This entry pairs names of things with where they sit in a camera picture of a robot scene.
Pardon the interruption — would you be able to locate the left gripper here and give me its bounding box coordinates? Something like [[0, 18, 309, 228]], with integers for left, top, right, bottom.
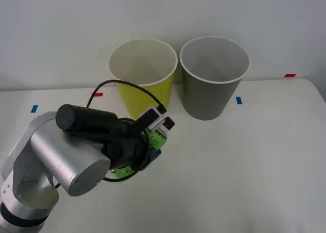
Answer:
[[101, 119, 162, 173]]

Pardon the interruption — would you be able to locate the green label plastic bottle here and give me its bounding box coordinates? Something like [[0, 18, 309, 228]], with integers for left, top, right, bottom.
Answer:
[[109, 116, 176, 180]]

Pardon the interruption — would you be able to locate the yellow-green plastic bin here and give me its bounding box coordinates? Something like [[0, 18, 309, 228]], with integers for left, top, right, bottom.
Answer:
[[106, 38, 178, 120]]

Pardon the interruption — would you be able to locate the grey plastic bin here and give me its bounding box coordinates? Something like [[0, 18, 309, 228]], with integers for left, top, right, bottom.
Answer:
[[179, 35, 251, 121]]

